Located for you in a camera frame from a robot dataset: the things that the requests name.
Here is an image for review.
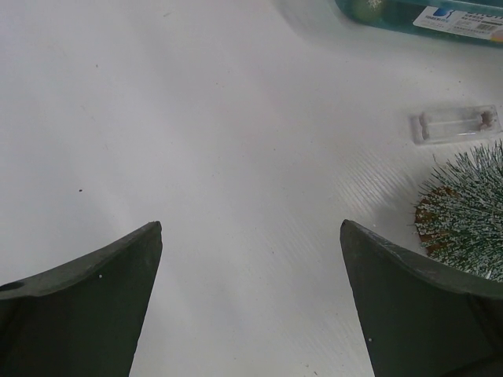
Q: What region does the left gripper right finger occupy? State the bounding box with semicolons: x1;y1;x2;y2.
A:
340;220;502;376

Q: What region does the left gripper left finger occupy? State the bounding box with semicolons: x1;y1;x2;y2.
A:
1;221;162;376

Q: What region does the small frosted christmas tree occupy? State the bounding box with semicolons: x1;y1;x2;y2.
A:
414;140;502;282

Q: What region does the small light battery box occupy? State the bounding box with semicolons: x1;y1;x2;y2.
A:
410;105;502;145

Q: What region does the teal plastic bin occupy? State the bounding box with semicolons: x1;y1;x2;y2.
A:
335;0;502;49

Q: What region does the gold bauble under bin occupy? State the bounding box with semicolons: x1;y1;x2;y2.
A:
351;0;387;23

